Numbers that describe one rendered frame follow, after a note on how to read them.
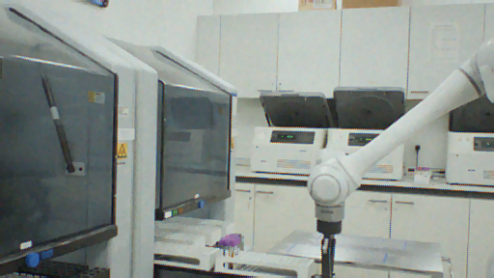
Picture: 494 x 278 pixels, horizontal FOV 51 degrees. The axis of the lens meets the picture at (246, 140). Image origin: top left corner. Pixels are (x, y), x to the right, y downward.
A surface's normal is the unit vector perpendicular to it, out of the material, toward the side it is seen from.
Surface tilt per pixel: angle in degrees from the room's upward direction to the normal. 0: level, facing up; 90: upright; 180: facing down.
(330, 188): 95
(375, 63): 90
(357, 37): 90
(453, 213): 90
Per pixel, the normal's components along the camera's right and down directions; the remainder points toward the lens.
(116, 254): 0.94, 0.04
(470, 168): -0.33, 0.02
